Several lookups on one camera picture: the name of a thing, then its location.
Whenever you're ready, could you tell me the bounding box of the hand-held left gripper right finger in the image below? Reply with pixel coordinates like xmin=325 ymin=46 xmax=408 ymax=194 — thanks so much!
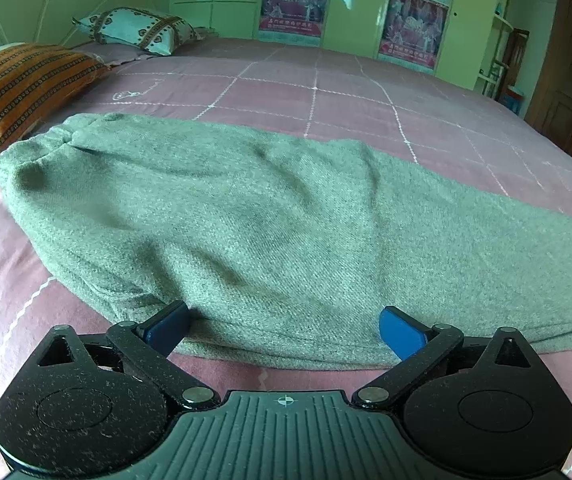
xmin=352 ymin=306 xmax=537 ymax=409

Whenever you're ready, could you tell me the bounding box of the mauve pillow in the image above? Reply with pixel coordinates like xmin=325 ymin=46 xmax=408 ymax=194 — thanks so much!
xmin=71 ymin=41 xmax=154 ymax=65

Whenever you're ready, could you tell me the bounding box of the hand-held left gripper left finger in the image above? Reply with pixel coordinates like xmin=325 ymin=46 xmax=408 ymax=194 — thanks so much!
xmin=37 ymin=301 xmax=215 ymax=411

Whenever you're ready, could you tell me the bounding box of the wall poster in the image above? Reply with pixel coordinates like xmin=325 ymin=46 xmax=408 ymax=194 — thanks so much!
xmin=378 ymin=0 xmax=449 ymax=71
xmin=258 ymin=0 xmax=332 ymax=43

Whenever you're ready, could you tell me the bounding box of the brown wooden door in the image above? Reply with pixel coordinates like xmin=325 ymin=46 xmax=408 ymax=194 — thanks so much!
xmin=523 ymin=0 xmax=572 ymax=161

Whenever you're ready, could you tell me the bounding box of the pink checked bedsheet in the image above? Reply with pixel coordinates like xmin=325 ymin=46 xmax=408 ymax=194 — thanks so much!
xmin=0 ymin=35 xmax=572 ymax=480

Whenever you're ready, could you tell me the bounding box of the blue stool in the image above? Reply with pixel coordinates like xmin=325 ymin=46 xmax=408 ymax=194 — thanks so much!
xmin=498 ymin=87 xmax=525 ymax=112

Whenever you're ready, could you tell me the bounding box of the orange striped pillow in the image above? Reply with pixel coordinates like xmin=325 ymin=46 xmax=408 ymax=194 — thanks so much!
xmin=0 ymin=42 xmax=109 ymax=188

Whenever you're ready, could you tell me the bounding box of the light green wardrobe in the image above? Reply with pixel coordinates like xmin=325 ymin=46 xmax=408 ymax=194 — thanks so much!
xmin=168 ymin=0 xmax=507 ymax=93

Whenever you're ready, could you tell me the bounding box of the white corner shelf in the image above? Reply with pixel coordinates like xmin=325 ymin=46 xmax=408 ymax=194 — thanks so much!
xmin=476 ymin=0 xmax=524 ymax=97

